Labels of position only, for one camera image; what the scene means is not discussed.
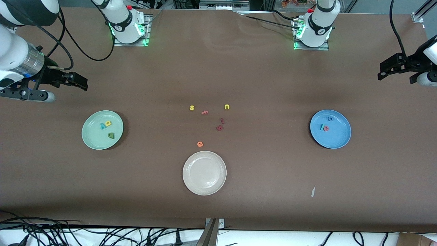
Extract green plate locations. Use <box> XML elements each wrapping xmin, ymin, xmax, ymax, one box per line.
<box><xmin>82</xmin><ymin>110</ymin><xmax>124</xmax><ymax>150</ymax></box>

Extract orange flowers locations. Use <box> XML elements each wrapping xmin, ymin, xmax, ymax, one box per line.
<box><xmin>282</xmin><ymin>0</ymin><xmax>317</xmax><ymax>8</ymax></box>

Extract long black looping cable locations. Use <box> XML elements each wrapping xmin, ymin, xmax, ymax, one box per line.
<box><xmin>58</xmin><ymin>0</ymin><xmax>115</xmax><ymax>62</ymax></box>

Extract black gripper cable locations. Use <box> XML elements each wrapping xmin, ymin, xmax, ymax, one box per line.
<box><xmin>7</xmin><ymin>3</ymin><xmax>74</xmax><ymax>71</ymax></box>
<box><xmin>389</xmin><ymin>0</ymin><xmax>410</xmax><ymax>64</ymax></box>

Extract grey metal table bracket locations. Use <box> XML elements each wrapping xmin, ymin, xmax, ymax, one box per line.
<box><xmin>196</xmin><ymin>218</ymin><xmax>225</xmax><ymax>246</ymax></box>

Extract grey metal frame piece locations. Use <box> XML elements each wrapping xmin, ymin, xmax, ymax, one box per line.
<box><xmin>200</xmin><ymin>0</ymin><xmax>250</xmax><ymax>13</ymax></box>

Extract white plate edge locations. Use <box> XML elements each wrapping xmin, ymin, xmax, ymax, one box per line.
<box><xmin>182</xmin><ymin>151</ymin><xmax>227</xmax><ymax>196</ymax></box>

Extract brown cardboard box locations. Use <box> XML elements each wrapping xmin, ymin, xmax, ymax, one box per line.
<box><xmin>398</xmin><ymin>233</ymin><xmax>437</xmax><ymax>246</ymax></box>

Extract aluminium frame profile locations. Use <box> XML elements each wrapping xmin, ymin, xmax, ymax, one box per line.
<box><xmin>411</xmin><ymin>0</ymin><xmax>437</xmax><ymax>24</ymax></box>

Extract brown table cover sheet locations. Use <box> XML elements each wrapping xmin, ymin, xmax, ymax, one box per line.
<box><xmin>0</xmin><ymin>6</ymin><xmax>437</xmax><ymax>233</ymax></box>

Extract black base cable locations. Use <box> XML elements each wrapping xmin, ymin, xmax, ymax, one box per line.
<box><xmin>244</xmin><ymin>14</ymin><xmax>299</xmax><ymax>30</ymax></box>

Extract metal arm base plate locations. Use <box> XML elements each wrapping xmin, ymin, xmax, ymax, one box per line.
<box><xmin>293</xmin><ymin>17</ymin><xmax>330</xmax><ymax>51</ymax></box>
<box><xmin>113</xmin><ymin>14</ymin><xmax>151</xmax><ymax>47</ymax></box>

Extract blue plate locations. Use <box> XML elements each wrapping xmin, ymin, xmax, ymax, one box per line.
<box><xmin>310</xmin><ymin>109</ymin><xmax>352</xmax><ymax>149</ymax></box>

